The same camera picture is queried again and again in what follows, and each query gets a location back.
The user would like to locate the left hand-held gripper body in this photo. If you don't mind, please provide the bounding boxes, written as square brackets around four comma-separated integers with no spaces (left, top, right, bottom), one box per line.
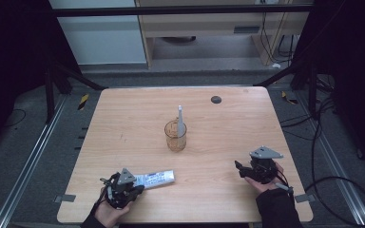
[100,167,141,209]

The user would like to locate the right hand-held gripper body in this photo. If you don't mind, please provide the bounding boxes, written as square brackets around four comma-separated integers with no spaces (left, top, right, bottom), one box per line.
[242,145,284,184]

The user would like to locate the white toothpaste tube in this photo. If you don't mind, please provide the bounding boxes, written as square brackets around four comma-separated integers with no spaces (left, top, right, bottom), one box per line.
[134,169,176,190]

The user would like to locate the amber transparent cup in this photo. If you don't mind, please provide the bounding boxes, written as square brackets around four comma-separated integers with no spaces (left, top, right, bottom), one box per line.
[163,119,188,153]

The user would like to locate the grey white toothbrush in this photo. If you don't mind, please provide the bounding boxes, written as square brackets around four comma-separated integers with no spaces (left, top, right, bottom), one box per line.
[176,104,186,138]

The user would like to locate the person's right hand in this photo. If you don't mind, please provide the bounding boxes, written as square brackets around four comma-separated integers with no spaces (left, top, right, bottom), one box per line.
[244,161,287,195]

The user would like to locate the person's left hand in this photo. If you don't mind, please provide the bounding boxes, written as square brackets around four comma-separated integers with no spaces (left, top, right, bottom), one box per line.
[94,197,131,228]

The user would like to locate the yellow black floor tape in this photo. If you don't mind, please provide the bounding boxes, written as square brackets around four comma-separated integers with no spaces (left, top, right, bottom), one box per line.
[280,90,298,105]
[77,93,90,111]

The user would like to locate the black metal stand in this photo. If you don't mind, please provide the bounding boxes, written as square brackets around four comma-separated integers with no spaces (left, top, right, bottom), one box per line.
[255,56,319,118]
[44,61,107,124]

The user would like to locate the wooden desk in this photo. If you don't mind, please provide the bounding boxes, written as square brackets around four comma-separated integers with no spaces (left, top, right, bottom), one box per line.
[135,0,315,68]

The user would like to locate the white cabinet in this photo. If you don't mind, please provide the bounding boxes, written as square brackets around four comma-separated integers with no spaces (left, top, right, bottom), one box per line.
[48,0,147,66]

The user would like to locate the grey metal table bracket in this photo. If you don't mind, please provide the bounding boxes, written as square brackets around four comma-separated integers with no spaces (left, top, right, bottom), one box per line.
[53,194,77,203]
[294,193,317,203]

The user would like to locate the black floor cables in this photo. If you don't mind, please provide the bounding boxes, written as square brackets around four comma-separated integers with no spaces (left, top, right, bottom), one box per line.
[279,75,338,142]

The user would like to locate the metal floor rail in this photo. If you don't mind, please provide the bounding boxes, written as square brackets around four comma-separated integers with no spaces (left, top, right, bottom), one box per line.
[298,91,365,227]
[0,94,68,228]

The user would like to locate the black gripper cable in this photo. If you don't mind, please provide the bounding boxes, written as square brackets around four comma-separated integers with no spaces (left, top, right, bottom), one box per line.
[277,172,365,228]

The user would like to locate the thin black floor cable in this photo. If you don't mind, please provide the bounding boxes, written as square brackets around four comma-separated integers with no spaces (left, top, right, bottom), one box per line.
[4,108,27,128]

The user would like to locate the black cables under desk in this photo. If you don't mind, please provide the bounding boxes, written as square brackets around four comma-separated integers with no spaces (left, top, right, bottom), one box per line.
[259,12,296,65]

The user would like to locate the black horizontal frame bar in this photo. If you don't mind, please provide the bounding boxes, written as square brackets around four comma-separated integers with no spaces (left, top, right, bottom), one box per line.
[48,4,315,17]

